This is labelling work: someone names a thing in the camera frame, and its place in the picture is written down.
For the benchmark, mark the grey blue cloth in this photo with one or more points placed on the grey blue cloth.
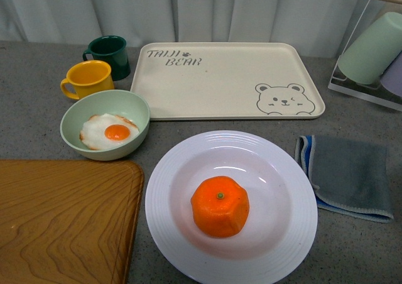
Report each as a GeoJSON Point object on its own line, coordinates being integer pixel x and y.
{"type": "Point", "coordinates": [347, 176]}

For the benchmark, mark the light green bowl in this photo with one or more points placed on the light green bowl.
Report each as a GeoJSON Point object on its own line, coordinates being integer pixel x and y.
{"type": "Point", "coordinates": [119, 102]}

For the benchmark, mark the light green plastic cup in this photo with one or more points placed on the light green plastic cup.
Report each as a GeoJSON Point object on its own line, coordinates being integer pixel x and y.
{"type": "Point", "coordinates": [373, 51]}

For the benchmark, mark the orange mandarin fruit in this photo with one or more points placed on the orange mandarin fruit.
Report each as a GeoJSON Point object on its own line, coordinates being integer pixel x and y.
{"type": "Point", "coordinates": [220, 207]}

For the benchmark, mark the white round plate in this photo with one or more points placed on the white round plate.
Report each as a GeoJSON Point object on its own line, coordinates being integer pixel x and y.
{"type": "Point", "coordinates": [282, 222]}

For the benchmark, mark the fake fried egg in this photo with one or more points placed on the fake fried egg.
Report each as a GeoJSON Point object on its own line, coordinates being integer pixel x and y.
{"type": "Point", "coordinates": [106, 131]}

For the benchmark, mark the yellow enamel mug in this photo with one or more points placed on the yellow enamel mug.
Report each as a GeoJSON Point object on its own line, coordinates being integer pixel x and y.
{"type": "Point", "coordinates": [86, 78]}

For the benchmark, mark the cream bear tray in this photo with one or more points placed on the cream bear tray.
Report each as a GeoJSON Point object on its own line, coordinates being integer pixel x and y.
{"type": "Point", "coordinates": [214, 80]}

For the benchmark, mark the dark green enamel mug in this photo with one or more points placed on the dark green enamel mug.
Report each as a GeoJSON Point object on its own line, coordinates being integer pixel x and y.
{"type": "Point", "coordinates": [112, 50]}

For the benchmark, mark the wooden cutting board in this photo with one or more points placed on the wooden cutting board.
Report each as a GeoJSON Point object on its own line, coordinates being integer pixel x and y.
{"type": "Point", "coordinates": [68, 221]}

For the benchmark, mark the purple plastic cup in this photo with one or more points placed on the purple plastic cup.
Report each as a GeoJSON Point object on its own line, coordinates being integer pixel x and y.
{"type": "Point", "coordinates": [391, 78]}

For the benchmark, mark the grey curtain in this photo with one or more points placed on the grey curtain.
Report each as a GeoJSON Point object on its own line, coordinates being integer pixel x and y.
{"type": "Point", "coordinates": [316, 28]}

